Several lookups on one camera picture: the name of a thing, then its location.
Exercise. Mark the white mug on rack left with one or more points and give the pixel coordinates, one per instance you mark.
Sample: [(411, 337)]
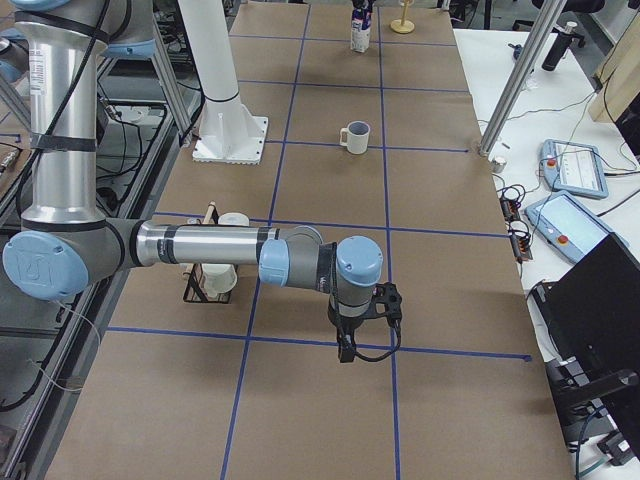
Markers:
[(218, 279)]

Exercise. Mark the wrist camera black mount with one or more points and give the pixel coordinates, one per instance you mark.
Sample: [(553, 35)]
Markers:
[(387, 304)]

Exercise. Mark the black laptop monitor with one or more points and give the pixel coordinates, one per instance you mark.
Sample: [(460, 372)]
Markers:
[(592, 312)]

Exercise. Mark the white mug on rack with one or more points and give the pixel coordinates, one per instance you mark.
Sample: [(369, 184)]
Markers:
[(218, 279), (234, 219)]

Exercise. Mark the black bottle on desk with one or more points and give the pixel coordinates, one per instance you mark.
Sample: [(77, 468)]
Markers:
[(559, 47)]

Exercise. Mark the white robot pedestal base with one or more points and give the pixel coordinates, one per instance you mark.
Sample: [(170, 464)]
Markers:
[(228, 132)]

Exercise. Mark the teach pendant near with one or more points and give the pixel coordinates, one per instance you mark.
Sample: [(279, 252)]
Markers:
[(567, 225)]

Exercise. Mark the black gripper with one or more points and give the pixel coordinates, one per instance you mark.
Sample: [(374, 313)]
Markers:
[(361, 4), (346, 326)]

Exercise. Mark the small metal cylinder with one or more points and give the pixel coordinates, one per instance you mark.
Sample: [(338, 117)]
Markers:
[(498, 164)]

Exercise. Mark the wooden cup tree stand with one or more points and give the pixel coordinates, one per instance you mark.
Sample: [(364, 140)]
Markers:
[(403, 25)]

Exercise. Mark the white mug on rack right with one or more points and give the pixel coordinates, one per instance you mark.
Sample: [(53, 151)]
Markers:
[(234, 219)]

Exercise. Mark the teach pendant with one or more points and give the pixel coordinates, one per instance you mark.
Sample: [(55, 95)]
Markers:
[(567, 225), (573, 167)]

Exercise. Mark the aluminium frame post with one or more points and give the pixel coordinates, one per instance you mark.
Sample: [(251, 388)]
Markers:
[(548, 15)]

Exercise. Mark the black power strip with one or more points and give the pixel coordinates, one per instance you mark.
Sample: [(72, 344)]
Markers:
[(518, 231)]

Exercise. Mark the white mug grey inside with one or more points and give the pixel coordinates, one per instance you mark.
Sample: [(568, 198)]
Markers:
[(355, 137)]

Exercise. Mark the teach pendant far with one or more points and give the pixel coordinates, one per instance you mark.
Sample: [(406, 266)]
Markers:
[(573, 167)]

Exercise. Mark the blue white milk carton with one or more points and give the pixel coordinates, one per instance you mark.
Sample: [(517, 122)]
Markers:
[(360, 30)]

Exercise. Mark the black wire mug rack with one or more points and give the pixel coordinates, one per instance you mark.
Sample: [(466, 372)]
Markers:
[(196, 291)]

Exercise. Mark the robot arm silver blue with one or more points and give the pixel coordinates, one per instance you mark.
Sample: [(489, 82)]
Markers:
[(76, 232)]

